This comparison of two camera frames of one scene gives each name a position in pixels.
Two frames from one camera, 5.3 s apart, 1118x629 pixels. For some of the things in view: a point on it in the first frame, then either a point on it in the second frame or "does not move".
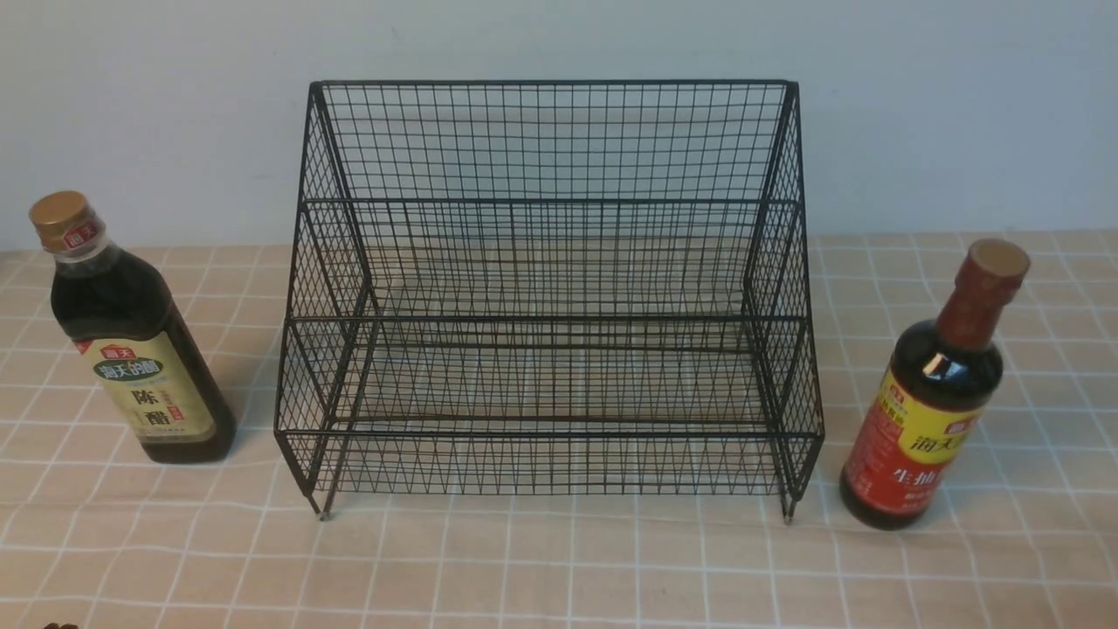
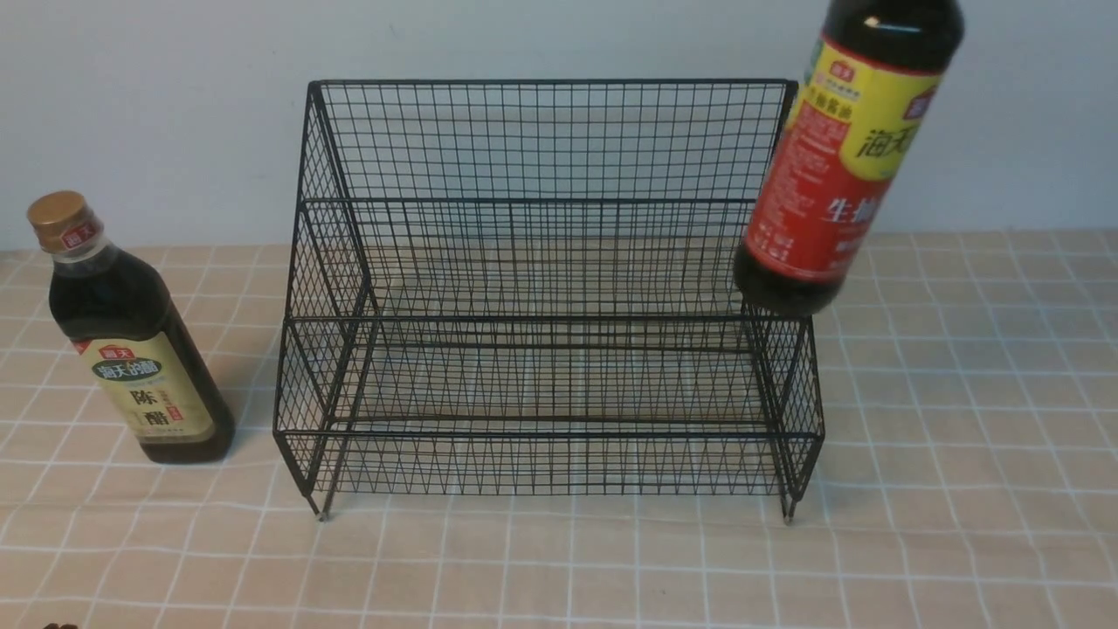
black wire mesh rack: [550, 288] does not move
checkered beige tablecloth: [1019, 532] does not move
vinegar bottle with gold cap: [136, 339] does not move
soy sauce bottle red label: [942, 377] → [874, 75]
